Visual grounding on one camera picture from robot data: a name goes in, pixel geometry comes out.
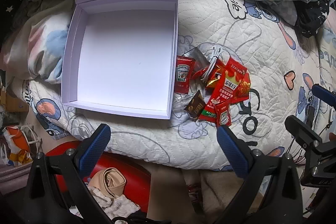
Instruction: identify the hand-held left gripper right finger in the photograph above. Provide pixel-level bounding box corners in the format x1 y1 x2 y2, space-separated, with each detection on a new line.
217 125 306 224

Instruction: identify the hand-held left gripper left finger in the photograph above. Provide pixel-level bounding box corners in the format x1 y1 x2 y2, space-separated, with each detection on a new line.
26 123 113 224

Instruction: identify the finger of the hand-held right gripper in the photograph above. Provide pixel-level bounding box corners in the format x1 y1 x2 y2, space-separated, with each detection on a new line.
285 115 323 147
312 84 336 110

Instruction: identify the red ketchup packet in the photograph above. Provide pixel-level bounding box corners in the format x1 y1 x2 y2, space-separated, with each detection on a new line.
174 55 194 94
215 103 232 127

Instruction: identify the brown sauce packet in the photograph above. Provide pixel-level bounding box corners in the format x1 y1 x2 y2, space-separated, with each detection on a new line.
184 90 206 119

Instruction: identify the large red snack packet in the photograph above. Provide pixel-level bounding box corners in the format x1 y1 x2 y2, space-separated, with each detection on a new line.
198 56 251 123

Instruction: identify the red gold candy packet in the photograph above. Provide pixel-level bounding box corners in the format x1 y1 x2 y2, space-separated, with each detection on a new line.
205 74 223 89

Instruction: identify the white hinged-lid box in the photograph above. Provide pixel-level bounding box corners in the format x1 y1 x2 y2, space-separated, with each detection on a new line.
61 0 183 120

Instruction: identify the beige folded cloth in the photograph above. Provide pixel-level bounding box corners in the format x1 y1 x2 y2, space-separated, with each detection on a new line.
88 168 126 198

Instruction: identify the beige fleece blanket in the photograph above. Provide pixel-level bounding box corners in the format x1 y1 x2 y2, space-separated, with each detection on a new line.
150 164 263 214

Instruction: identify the red stool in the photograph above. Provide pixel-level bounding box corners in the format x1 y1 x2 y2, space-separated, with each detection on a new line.
45 141 151 210

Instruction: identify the white fluffy cloth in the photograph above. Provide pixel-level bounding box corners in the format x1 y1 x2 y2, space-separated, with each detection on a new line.
70 185 141 219

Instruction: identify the black cloth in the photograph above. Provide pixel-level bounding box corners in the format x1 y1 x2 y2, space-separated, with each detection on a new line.
293 0 331 38

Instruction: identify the orange plastic bag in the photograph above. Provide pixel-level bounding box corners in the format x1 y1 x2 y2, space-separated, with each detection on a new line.
1 126 33 167

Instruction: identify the cartoon printed quilt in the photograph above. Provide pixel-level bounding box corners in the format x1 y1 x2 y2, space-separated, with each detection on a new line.
25 0 336 170

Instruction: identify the yellow cardboard box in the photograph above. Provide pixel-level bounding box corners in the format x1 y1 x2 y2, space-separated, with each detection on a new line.
0 90 27 112

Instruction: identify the white pastel blanket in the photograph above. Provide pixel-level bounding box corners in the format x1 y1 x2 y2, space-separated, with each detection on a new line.
0 0 75 83

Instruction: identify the white cord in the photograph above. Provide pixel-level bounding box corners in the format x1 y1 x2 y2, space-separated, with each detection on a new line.
21 124 42 153

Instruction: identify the white cable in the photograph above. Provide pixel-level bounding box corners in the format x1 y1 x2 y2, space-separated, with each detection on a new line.
201 46 223 81

